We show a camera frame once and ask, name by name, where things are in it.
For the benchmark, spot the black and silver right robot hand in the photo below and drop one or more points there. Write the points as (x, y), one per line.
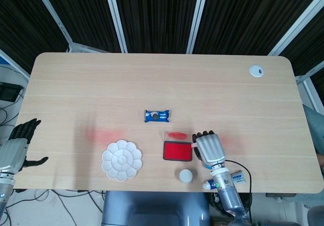
(210, 148)

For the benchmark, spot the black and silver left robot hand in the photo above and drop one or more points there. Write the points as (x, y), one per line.
(11, 154)

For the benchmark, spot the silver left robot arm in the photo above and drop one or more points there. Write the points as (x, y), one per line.
(5, 190)

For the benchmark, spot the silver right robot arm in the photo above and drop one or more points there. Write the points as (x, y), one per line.
(226, 193)

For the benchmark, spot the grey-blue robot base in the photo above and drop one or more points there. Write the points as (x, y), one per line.
(154, 208)

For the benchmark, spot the red ink pad with clear lid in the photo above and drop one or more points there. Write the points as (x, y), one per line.
(176, 151)

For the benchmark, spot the grey round cap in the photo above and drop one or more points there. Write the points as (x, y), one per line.
(186, 176)

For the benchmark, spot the blue and white toothpaste tube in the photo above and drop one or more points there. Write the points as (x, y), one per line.
(239, 178)

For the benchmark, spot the blue cookie packet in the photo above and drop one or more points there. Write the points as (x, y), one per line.
(157, 116)

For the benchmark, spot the black power box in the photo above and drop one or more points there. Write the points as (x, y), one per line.
(8, 91)

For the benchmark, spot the white flower-shaped paint palette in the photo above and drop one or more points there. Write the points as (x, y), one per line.
(122, 159)

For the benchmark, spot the person in grey clothing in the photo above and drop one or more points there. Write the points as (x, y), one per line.
(315, 125)

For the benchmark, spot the black table frame bar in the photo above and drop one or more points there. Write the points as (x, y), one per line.
(278, 195)

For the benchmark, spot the white partition post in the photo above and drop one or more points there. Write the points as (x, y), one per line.
(296, 26)
(115, 16)
(198, 16)
(54, 18)

